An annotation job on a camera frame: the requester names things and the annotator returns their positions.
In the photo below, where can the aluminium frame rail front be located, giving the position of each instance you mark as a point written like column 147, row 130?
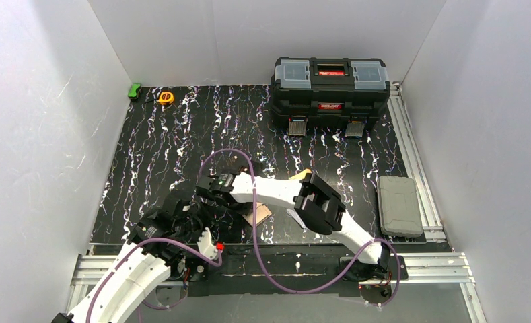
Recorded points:
column 437, row 267

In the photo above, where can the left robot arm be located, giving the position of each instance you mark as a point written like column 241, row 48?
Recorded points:
column 162, row 238

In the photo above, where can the black plastic toolbox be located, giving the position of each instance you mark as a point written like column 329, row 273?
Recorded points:
column 329, row 92

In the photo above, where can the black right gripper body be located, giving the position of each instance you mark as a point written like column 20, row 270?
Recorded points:
column 206, row 188

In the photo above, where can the yellow tape measure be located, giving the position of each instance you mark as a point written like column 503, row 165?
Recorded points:
column 166, row 98

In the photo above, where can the white card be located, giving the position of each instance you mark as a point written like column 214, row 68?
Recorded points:
column 293, row 214

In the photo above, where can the beige card holder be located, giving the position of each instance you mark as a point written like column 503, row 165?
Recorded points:
column 262, row 214

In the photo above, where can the green plastic object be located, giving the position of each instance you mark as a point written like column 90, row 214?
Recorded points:
column 134, row 91

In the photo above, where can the grey pad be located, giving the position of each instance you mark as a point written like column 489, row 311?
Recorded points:
column 399, row 207

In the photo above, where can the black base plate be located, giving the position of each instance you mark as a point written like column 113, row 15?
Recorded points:
column 296, row 266

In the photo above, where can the aluminium frame rail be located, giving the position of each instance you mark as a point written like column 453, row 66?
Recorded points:
column 437, row 267
column 431, row 221

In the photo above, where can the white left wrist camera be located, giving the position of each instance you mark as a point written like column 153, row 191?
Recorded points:
column 207, row 247

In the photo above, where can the aluminium frame rail right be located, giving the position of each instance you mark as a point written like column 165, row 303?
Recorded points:
column 431, row 221

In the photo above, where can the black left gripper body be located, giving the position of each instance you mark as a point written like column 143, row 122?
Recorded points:
column 193, row 212

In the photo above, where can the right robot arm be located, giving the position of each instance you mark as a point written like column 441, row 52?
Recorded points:
column 315, row 203

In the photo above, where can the silver toolbox latch right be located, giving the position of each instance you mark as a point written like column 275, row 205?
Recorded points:
column 355, row 128

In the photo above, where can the orange card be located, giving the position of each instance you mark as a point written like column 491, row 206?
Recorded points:
column 301, row 175

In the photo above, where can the silver toolbox latch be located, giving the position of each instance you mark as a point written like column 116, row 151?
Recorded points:
column 355, row 128
column 297, row 126

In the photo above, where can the silver toolbox latch left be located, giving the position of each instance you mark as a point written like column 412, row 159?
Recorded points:
column 297, row 126

